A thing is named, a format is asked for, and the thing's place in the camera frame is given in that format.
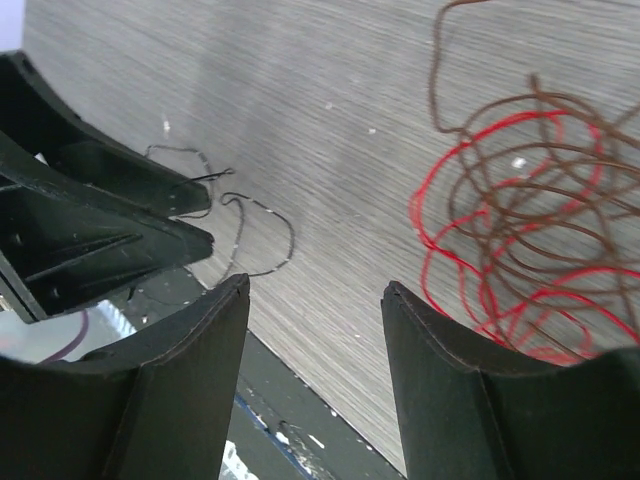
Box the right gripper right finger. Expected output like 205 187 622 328
381 281 639 480

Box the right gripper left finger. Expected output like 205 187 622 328
1 274 250 480

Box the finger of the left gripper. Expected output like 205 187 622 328
1 135 214 323
1 51 210 217

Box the red brown cable pile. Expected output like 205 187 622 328
408 0 640 364

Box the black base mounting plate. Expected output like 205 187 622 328
116 274 398 479

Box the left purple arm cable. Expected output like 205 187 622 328
39 309 91 364

